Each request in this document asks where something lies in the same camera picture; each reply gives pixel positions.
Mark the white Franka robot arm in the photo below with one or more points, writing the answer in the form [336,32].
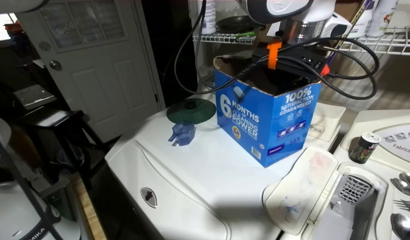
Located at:
[323,8]

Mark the blue cardboard detergent box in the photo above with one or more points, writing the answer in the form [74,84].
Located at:
[258,120]

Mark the white flat box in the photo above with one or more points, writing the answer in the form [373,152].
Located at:
[333,120]

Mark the grey flat box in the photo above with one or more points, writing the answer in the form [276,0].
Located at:
[33,96]

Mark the dark green round lid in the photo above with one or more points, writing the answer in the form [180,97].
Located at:
[192,111]

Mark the blue plastic scoop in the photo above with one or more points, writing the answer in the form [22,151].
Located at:
[182,135]

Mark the white washing machine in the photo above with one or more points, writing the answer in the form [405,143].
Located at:
[192,187]

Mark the black frying pan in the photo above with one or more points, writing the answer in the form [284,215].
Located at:
[236,23]

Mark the tall white bottle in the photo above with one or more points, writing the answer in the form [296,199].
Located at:
[209,17]

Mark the white hinged dryer flap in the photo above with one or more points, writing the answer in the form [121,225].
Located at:
[303,191]

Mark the wooden platform board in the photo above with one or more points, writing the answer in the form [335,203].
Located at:
[92,213]

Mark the black side table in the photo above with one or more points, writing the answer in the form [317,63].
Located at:
[58,133]

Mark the white dryer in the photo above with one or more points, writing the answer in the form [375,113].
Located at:
[360,120]

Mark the round door knob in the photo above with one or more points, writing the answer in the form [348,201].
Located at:
[55,65]

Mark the small dark can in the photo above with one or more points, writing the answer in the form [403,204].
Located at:
[364,148]

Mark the grey lint screen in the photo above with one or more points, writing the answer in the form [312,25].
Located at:
[353,191]

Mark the metal fork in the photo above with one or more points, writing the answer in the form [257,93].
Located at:
[407,205]

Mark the large metal spoon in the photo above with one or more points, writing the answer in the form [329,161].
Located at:
[403,224]

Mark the orange camera mount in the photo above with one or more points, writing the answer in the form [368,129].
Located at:
[274,55]

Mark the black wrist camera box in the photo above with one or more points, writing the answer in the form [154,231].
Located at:
[299,57]

